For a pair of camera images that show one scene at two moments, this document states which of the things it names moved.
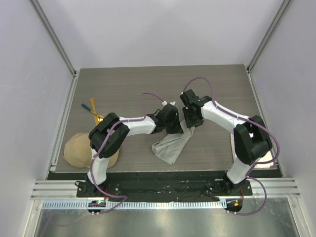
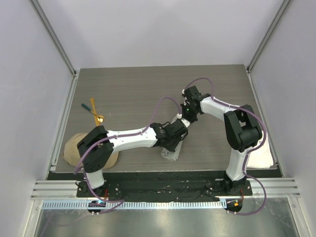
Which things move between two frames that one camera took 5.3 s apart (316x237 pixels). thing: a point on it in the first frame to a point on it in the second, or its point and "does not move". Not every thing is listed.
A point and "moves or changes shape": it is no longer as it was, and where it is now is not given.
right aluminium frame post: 270,31 does not move
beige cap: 77,151 does not move
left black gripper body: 168,124 to 174,142
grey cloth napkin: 170,147 moves or changes shape
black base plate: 165,186 does not move
